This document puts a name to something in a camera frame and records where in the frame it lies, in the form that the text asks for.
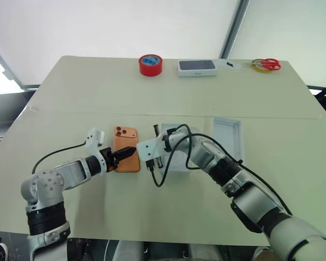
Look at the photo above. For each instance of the red tape roll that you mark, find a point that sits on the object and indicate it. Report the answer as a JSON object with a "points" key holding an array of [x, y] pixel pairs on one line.
{"points": [[150, 65]]}

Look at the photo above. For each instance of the white box with phone print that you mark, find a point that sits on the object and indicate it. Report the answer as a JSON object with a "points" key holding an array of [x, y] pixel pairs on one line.
{"points": [[198, 68]]}

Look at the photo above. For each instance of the small clear bag black part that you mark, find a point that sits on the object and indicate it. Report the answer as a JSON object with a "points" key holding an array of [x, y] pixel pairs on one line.
{"points": [[230, 64]]}

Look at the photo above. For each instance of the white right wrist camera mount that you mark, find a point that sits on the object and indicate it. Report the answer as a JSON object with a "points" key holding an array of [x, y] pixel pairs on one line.
{"points": [[149, 148]]}

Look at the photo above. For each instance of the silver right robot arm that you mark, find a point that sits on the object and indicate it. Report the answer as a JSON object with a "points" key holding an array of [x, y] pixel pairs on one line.
{"points": [[250, 190]]}

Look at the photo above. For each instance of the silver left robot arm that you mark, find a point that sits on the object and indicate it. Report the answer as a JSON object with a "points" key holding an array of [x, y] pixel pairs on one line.
{"points": [[70, 171]]}

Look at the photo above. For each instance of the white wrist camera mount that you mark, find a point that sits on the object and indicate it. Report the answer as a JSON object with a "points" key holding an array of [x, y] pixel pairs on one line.
{"points": [[93, 141], [149, 148]]}

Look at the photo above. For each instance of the thin yellow tape roll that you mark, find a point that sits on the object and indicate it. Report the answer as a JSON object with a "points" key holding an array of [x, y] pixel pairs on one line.
{"points": [[260, 70]]}

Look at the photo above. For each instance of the white phone box lid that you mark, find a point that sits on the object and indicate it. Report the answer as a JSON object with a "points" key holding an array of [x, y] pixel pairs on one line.
{"points": [[228, 136]]}

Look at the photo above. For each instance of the grey rounded shape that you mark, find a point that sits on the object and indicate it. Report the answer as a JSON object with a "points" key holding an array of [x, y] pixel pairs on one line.
{"points": [[205, 253], [129, 251]]}

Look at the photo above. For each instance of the white phone box base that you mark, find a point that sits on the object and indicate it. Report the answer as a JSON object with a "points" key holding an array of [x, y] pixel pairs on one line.
{"points": [[179, 163]]}

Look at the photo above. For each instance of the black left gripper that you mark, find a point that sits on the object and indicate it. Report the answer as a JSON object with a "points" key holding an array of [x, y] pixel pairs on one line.
{"points": [[108, 159]]}

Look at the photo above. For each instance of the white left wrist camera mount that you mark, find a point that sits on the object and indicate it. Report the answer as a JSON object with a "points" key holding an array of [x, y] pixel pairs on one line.
{"points": [[93, 141]]}

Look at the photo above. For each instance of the orange smartphone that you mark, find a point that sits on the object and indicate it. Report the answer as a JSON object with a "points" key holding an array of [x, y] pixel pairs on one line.
{"points": [[126, 136]]}

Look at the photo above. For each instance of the grey metal frame pole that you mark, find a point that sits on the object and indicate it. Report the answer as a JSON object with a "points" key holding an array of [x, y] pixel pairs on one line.
{"points": [[235, 27]]}

